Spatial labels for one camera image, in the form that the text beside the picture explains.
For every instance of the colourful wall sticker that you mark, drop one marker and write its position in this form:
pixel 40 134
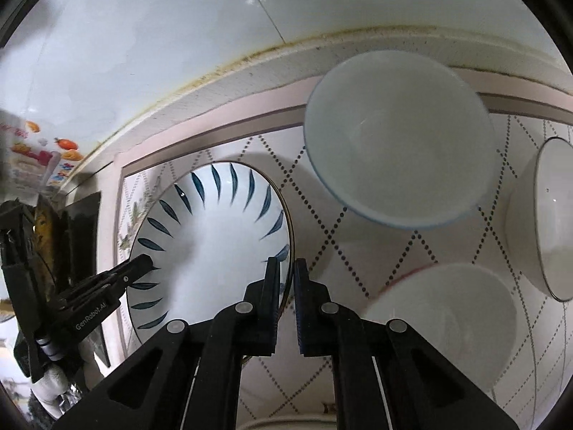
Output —
pixel 36 152

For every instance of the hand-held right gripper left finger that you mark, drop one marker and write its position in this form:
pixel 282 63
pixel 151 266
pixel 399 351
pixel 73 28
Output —
pixel 270 295

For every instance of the leaf-patterned white plate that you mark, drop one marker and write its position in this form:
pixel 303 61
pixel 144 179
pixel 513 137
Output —
pixel 210 251

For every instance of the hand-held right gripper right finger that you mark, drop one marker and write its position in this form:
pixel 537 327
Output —
pixel 302 304

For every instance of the red-rimmed white plate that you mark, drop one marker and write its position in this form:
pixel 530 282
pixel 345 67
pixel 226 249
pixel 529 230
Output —
pixel 447 322

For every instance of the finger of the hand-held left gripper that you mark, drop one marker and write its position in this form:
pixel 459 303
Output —
pixel 130 271

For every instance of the diamond-patterned tablecloth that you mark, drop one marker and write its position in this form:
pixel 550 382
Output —
pixel 313 215

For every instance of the blue-rimmed white bowl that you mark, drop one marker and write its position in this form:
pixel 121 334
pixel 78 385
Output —
pixel 398 139

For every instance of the black-rimmed white bowl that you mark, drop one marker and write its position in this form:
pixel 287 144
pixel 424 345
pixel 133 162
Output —
pixel 553 228

